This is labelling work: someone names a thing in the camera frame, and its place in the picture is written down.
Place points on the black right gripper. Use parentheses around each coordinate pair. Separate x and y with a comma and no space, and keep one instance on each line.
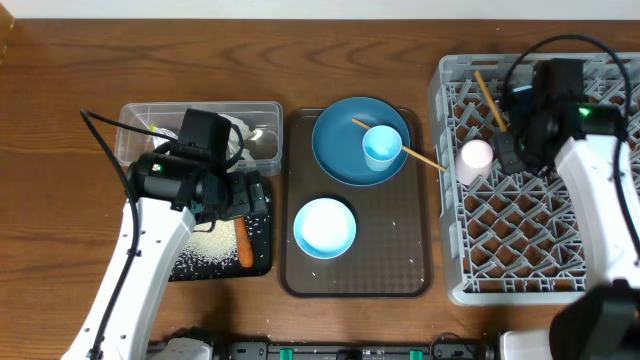
(504,145)

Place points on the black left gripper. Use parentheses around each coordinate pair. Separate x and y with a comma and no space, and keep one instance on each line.
(246,200)

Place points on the pink plastic cup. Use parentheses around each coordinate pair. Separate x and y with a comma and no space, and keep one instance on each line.
(474,160)

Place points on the orange carrot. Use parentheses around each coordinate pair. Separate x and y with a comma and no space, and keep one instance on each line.
(244,248)

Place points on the pile of white rice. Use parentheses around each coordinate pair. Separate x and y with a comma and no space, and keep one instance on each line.
(216,247)

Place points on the light blue bowl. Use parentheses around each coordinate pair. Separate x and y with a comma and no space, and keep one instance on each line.
(324,228)

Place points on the wooden chopstick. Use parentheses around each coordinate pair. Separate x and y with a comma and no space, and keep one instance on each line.
(491,103)

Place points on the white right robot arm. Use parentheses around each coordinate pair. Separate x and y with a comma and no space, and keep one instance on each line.
(586,145)

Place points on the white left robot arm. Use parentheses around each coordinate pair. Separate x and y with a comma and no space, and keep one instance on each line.
(167,197)

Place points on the clear plastic waste bin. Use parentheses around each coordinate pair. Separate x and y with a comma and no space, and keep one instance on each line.
(260,125)

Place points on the grey dishwasher rack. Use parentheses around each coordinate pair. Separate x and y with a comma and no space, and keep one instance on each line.
(507,239)

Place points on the black waste tray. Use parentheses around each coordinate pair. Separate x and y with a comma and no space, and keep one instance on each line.
(260,231)

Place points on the dark blue plate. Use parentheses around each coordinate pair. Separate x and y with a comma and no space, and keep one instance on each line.
(337,142)

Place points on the light blue plastic cup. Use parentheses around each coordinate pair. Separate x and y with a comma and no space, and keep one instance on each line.
(381,145)

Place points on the brown serving tray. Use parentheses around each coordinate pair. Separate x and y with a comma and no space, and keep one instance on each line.
(391,254)

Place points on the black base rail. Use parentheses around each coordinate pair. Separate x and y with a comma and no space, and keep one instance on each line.
(195,343)

